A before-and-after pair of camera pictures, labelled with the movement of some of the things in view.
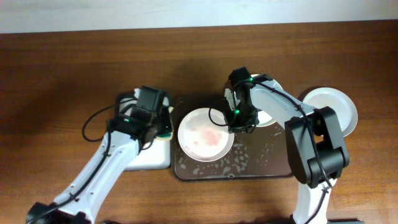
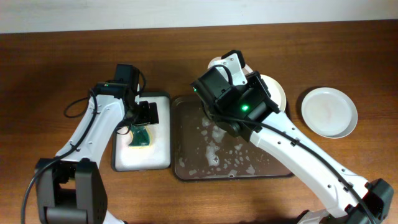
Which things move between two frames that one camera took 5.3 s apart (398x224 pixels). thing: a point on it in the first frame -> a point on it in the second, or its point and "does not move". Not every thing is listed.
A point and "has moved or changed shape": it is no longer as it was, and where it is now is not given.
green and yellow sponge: x=166 y=135 has moved or changed shape
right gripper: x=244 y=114 -> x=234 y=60
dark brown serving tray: x=261 y=154 does not move
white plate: x=204 y=135 -> x=246 y=68
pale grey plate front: x=321 y=98 does not move
